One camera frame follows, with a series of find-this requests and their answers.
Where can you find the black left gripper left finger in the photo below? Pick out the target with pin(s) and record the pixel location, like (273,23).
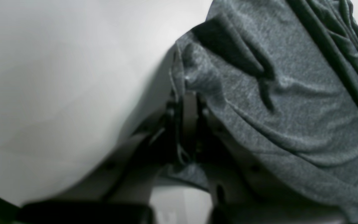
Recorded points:
(118,190)

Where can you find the grey t-shirt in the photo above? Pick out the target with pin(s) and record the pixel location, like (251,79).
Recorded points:
(282,78)

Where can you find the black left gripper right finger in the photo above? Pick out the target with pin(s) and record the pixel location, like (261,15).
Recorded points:
(242,189)

